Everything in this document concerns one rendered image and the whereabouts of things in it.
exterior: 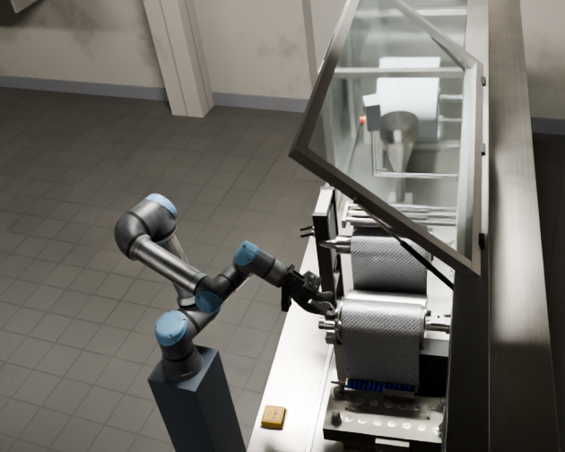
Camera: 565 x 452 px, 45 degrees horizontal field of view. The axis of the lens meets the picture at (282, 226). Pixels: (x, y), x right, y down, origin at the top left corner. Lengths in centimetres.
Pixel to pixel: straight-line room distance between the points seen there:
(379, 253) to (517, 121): 82
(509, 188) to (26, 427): 269
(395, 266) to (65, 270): 287
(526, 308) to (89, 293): 304
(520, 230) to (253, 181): 304
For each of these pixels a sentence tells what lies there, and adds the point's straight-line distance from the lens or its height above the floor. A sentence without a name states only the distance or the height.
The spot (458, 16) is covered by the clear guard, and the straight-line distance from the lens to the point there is 318.
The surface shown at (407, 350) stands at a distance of 214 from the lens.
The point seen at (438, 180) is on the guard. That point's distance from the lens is 186.
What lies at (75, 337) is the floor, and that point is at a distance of 418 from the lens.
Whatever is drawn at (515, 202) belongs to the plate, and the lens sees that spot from 230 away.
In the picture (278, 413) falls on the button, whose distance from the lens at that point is 237.
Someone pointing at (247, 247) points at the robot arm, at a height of 153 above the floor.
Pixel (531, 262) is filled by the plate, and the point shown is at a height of 144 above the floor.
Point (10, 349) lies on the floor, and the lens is 431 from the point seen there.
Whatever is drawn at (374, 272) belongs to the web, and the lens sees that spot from 225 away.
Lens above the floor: 284
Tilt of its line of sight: 39 degrees down
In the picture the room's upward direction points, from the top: 9 degrees counter-clockwise
